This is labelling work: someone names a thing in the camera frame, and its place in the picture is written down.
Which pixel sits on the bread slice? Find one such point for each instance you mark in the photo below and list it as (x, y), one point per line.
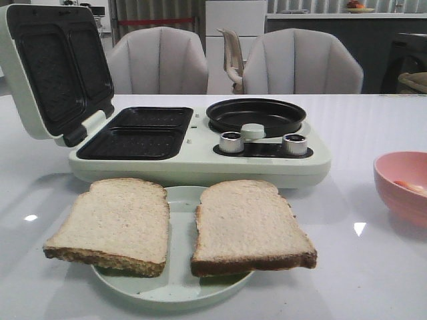
(246, 225)
(120, 224)

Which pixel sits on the green sandwich maker lid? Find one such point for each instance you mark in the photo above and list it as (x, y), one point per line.
(54, 64)

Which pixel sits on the cooked shrimp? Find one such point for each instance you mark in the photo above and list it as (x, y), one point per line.
(412, 187)

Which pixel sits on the green breakfast maker base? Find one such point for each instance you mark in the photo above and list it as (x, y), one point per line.
(175, 146)

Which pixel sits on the left silver control knob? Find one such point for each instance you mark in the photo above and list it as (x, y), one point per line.
(231, 142)

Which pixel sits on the silver control knob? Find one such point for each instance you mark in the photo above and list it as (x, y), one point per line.
(295, 144)
(231, 142)

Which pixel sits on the black round frying pan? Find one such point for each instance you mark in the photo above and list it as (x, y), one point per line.
(277, 117)

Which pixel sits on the right silver control knob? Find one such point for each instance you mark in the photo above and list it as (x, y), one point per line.
(295, 144)

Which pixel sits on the beige office chair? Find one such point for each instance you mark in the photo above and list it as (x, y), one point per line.
(233, 60)

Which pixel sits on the left grey upholstered chair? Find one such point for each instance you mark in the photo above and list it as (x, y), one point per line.
(159, 60)

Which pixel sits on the grey upholstered chair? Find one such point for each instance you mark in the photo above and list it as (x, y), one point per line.
(301, 61)
(159, 60)

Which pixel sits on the right grey upholstered chair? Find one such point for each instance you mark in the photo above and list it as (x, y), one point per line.
(301, 61)

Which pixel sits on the green round plate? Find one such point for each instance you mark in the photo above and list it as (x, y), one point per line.
(176, 288)

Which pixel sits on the white cabinet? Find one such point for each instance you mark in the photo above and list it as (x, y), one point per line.
(247, 19)

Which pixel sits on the pink bowl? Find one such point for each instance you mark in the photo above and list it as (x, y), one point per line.
(407, 166)

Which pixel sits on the dark counter unit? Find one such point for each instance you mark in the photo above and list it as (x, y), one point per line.
(384, 44)

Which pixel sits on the fruit plate on counter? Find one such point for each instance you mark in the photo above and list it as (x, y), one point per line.
(355, 6)

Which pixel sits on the green pan handle knob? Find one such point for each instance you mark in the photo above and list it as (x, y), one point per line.
(252, 131)

